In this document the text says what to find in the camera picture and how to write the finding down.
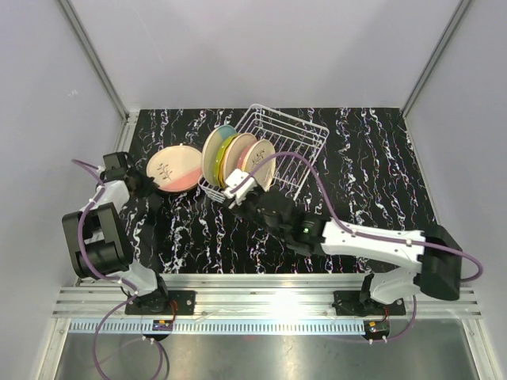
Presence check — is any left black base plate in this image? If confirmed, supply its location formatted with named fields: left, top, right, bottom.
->
left=125, top=290, right=196, bottom=316

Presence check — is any blue cream branch plate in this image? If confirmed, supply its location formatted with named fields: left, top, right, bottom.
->
left=201, top=125, right=236, bottom=186

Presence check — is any pink scalloped plate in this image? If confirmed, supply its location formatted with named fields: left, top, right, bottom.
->
left=237, top=146, right=254, bottom=173

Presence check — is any pink cream branch plate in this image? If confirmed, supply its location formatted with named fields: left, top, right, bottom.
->
left=146, top=145, right=202, bottom=193
left=219, top=133, right=257, bottom=188

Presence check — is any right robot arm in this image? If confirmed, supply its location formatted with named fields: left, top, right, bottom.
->
left=229, top=188, right=462, bottom=317

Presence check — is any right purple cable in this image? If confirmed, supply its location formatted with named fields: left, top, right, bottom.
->
left=233, top=151, right=485, bottom=344

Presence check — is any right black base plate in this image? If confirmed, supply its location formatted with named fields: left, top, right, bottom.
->
left=332, top=291, right=406, bottom=317

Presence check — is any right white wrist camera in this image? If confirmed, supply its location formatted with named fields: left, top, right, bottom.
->
left=223, top=169, right=258, bottom=209

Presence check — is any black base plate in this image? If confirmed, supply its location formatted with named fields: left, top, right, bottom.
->
left=125, top=290, right=196, bottom=316
left=332, top=291, right=406, bottom=317

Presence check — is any orange cream branch plate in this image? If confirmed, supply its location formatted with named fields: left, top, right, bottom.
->
left=242, top=139, right=276, bottom=192

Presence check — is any aluminium frame post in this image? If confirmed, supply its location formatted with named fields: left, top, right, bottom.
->
left=59, top=0, right=139, bottom=124
left=401, top=0, right=475, bottom=120

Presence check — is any white wire dish rack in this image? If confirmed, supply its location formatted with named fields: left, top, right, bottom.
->
left=197, top=103, right=330, bottom=205

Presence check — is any aluminium mounting rail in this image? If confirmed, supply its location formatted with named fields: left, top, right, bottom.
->
left=51, top=272, right=482, bottom=317

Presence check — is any right aluminium frame post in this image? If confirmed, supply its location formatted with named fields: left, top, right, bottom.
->
left=401, top=0, right=475, bottom=120

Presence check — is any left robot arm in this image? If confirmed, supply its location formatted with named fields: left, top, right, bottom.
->
left=62, top=152, right=170, bottom=314

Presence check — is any green polka dot plate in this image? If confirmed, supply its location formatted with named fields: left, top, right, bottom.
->
left=213, top=134, right=238, bottom=187

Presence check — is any white slotted cable duct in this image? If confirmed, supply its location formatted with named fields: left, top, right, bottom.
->
left=70, top=318, right=364, bottom=336

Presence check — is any black marble pattern mat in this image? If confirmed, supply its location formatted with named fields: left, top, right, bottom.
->
left=120, top=108, right=436, bottom=274

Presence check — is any left aluminium frame post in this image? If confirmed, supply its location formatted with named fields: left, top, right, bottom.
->
left=59, top=0, right=139, bottom=124

